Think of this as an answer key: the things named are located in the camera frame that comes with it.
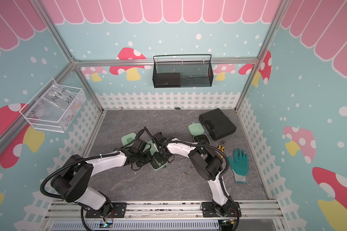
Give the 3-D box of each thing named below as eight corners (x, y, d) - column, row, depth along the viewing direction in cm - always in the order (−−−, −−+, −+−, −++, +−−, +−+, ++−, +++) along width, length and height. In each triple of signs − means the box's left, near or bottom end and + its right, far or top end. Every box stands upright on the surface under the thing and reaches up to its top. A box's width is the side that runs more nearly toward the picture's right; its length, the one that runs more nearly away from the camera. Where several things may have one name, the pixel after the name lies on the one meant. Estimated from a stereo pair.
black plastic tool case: (214, 142, 103) (216, 137, 98) (197, 120, 116) (198, 115, 111) (236, 132, 109) (238, 127, 104) (217, 112, 122) (219, 107, 117)
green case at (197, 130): (196, 147, 100) (196, 146, 99) (187, 125, 112) (187, 124, 111) (210, 143, 102) (211, 142, 100) (199, 122, 114) (200, 120, 113)
